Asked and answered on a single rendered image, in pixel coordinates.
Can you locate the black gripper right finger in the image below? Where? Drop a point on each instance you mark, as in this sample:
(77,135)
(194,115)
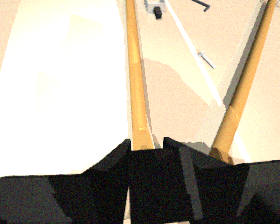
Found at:
(226,190)

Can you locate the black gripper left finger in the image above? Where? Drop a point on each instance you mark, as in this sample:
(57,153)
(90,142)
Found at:
(96,196)

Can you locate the silver metal screw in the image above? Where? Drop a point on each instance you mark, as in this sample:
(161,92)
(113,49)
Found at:
(207,59)

